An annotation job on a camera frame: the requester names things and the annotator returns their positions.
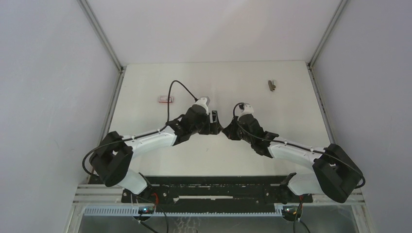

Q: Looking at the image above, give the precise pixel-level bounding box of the tan stapler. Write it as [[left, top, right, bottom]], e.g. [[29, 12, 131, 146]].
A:
[[268, 80, 276, 92]]

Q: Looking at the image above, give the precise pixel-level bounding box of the red white staple box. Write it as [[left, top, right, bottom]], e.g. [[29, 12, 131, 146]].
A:
[[158, 95, 174, 103]]

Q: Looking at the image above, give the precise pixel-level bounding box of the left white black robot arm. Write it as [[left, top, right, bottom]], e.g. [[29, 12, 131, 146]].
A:
[[85, 104, 223, 202]]

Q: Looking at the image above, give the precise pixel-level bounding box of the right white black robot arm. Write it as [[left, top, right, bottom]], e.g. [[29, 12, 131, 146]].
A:
[[223, 114, 365, 203]]

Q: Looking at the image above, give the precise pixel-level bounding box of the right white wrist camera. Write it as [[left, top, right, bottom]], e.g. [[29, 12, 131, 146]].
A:
[[239, 103, 254, 118]]

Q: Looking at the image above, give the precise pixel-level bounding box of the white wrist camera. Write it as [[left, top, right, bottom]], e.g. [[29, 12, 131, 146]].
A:
[[239, 103, 254, 118], [195, 97, 210, 114]]

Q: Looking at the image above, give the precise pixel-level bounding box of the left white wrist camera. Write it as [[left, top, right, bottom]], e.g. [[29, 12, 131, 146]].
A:
[[195, 97, 210, 114]]

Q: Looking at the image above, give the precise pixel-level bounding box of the right black camera cable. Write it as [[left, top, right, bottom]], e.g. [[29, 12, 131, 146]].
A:
[[232, 102, 366, 190]]

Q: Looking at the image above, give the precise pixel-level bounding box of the black camera cable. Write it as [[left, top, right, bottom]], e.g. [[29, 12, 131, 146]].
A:
[[232, 102, 366, 190], [82, 80, 200, 177]]

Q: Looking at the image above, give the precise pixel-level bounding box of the left black camera cable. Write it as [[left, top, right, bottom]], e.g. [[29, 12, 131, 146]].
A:
[[82, 80, 200, 177]]

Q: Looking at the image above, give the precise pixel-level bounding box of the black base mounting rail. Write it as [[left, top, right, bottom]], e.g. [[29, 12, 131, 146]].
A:
[[121, 175, 313, 214]]

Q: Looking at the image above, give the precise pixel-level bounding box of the right aluminium frame post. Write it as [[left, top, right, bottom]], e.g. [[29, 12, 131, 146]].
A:
[[307, 0, 350, 69]]

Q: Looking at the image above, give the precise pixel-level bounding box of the aluminium frame post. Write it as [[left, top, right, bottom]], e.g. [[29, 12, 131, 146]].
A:
[[77, 0, 123, 73], [307, 0, 350, 69]]

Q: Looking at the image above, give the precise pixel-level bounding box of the white slotted cable duct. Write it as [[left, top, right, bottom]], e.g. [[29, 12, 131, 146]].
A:
[[84, 205, 284, 216]]

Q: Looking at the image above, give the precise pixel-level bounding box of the left aluminium frame post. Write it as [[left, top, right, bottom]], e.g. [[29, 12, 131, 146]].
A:
[[77, 0, 123, 73]]

